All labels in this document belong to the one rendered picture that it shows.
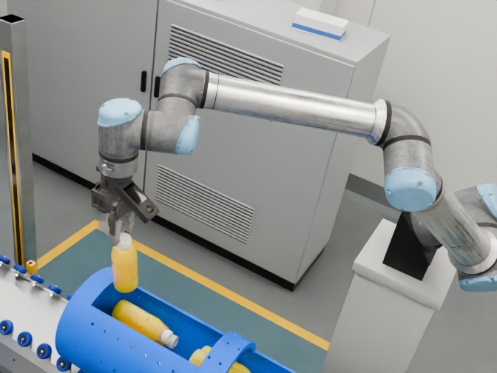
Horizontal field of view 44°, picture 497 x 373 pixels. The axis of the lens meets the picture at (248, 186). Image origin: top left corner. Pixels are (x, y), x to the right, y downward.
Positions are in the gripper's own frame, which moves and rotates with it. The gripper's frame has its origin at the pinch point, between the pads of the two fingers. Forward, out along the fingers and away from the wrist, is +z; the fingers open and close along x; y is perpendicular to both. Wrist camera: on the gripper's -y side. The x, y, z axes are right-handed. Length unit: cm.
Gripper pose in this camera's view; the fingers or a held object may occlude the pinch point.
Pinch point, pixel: (123, 238)
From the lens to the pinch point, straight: 156.7
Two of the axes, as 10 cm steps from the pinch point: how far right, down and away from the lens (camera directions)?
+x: -4.8, 4.5, -7.6
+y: -8.7, -3.8, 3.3
